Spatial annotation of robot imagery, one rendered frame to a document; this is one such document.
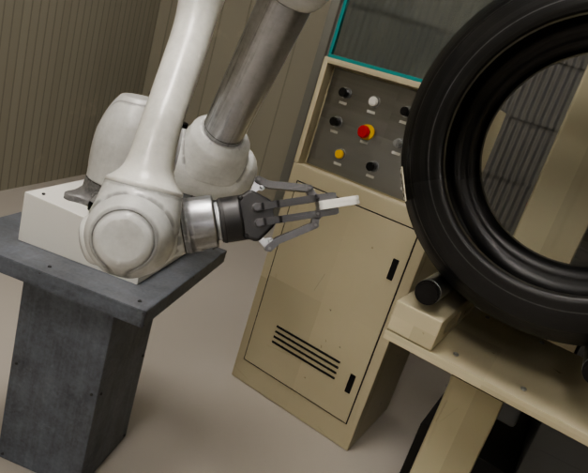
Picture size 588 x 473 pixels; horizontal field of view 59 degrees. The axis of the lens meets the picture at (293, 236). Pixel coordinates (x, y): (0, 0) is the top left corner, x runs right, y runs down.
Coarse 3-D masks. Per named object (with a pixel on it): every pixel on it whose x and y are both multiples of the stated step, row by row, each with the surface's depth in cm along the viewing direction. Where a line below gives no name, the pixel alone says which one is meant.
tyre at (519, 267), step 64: (512, 0) 79; (576, 0) 74; (448, 64) 85; (512, 64) 105; (448, 128) 86; (448, 192) 89; (448, 256) 88; (512, 256) 109; (512, 320) 86; (576, 320) 79
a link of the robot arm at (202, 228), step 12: (192, 204) 82; (204, 204) 82; (216, 204) 84; (192, 216) 81; (204, 216) 81; (216, 216) 82; (192, 228) 81; (204, 228) 81; (216, 228) 81; (192, 240) 81; (204, 240) 82; (216, 240) 82; (192, 252) 84
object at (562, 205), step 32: (576, 96) 108; (576, 128) 109; (576, 160) 109; (544, 192) 113; (576, 192) 110; (544, 224) 114; (576, 224) 111; (448, 384) 129; (448, 416) 129; (480, 416) 125; (448, 448) 130; (480, 448) 126
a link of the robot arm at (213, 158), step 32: (288, 0) 92; (320, 0) 93; (256, 32) 100; (288, 32) 99; (256, 64) 104; (224, 96) 112; (256, 96) 111; (192, 128) 123; (224, 128) 118; (192, 160) 123; (224, 160) 122; (256, 160) 135; (192, 192) 131; (224, 192) 131
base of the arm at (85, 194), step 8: (88, 184) 124; (96, 184) 123; (72, 192) 123; (80, 192) 124; (88, 192) 124; (96, 192) 122; (72, 200) 123; (80, 200) 123; (88, 200) 123; (88, 208) 120
